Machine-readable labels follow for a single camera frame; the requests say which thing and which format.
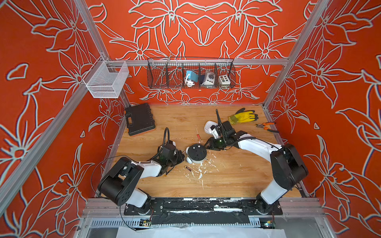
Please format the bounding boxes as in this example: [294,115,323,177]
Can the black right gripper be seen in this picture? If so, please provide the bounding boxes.
[201,136,228,152]

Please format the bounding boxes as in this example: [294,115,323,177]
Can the white round twin-bell alarm clock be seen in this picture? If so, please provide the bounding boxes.
[186,144,207,164]

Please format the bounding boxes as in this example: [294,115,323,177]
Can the white square alarm clock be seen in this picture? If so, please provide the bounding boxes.
[204,121,218,135]

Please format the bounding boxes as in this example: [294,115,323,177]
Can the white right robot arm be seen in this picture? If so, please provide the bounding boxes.
[204,111,309,215]

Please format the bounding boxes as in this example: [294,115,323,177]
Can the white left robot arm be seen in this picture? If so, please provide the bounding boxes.
[97,128,185,210]

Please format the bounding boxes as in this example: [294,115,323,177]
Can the yellow black work glove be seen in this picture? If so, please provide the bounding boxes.
[228,108,259,125]

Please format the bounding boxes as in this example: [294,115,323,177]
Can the black plastic tool case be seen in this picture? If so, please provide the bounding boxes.
[125,103,156,136]

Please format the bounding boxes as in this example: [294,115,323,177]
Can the beige button box in basket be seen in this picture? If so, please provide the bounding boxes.
[218,74,231,89]

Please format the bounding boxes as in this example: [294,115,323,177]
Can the white socket adapter in basket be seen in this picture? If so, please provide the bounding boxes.
[198,71,216,87]

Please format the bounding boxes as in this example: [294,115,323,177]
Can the blue white item in basket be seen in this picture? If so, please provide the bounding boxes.
[184,70,198,87]

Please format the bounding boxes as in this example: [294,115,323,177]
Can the orange handled pliers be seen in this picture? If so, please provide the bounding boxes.
[256,122,279,133]

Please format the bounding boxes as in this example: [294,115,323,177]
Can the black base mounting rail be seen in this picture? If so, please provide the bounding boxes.
[120,197,283,229]

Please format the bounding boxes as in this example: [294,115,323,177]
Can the black wire wall basket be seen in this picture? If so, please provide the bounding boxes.
[147,57,236,89]

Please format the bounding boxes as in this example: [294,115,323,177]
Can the clear plastic wall bin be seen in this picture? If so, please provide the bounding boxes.
[83,61,130,99]

